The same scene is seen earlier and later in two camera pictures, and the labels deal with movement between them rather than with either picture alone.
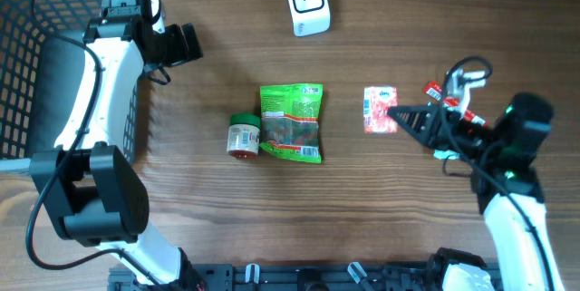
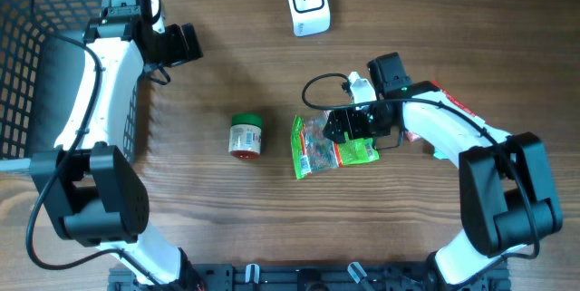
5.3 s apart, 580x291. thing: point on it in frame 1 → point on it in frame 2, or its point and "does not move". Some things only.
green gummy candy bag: (290, 121) → (314, 150)
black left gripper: (171, 44) does not move
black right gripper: (439, 123) → (349, 123)
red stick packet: (435, 91) does not move
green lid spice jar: (243, 139) does not move
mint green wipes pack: (444, 154) does not move
